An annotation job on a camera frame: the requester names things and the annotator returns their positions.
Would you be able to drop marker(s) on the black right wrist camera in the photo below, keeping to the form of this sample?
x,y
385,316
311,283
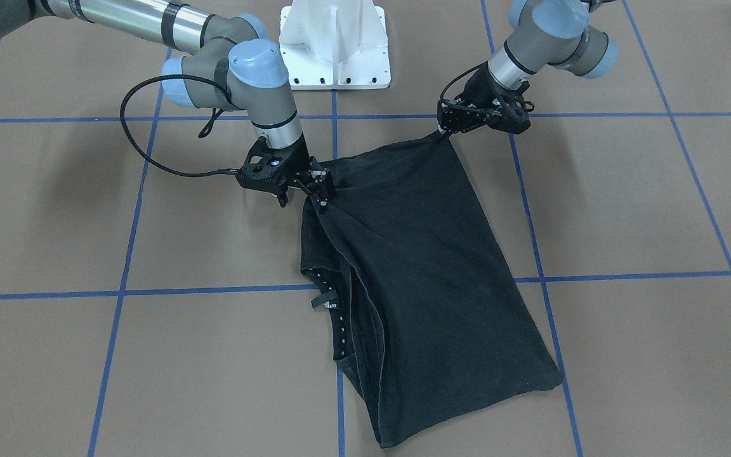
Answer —
x,y
268,170

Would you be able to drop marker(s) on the black t-shirt with logo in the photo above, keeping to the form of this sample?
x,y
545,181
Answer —
x,y
428,323

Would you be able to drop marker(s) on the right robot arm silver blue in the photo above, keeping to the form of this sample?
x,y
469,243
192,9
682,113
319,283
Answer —
x,y
226,65

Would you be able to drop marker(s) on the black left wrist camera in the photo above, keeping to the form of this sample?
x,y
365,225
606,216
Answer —
x,y
512,112

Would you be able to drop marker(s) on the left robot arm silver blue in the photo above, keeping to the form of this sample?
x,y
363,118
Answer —
x,y
558,34

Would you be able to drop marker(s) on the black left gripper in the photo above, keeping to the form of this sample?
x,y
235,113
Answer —
x,y
477,91

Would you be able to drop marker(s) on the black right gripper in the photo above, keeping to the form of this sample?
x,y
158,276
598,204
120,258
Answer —
x,y
298,162

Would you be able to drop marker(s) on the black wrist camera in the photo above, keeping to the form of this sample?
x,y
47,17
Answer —
x,y
268,170
512,112

